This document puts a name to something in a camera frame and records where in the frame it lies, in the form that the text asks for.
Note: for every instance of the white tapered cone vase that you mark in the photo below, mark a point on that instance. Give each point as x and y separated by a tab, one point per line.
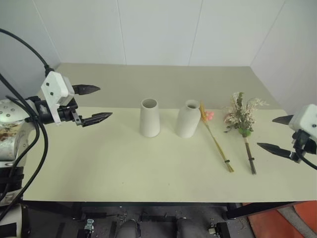
149	117

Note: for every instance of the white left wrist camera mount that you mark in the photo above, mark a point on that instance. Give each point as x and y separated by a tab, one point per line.
55	91

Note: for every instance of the dark rounded robot foot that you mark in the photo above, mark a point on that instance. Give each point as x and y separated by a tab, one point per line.
127	229

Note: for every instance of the yellow wheat and pink bouquet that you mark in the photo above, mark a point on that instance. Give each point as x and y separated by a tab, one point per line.
216	143

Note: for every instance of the orange floor mat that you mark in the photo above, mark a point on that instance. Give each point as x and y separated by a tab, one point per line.
287	219

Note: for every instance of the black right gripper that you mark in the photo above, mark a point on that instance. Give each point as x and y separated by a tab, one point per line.
302	143

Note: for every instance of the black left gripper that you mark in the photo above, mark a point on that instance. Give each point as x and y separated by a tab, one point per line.
66	111

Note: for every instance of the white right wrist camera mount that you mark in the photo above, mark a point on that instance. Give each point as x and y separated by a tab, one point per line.
305	118

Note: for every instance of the black table frame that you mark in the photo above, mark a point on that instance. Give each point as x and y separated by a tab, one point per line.
153	213

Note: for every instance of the white bottle-shaped vase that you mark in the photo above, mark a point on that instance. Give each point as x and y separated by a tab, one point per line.
187	119

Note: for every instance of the dried white flower bouquet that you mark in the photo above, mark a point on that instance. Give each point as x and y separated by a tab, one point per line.
244	116

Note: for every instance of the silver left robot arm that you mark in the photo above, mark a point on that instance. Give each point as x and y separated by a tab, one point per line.
11	129

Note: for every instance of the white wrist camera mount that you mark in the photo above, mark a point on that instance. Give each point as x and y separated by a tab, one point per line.
55	91
305	118

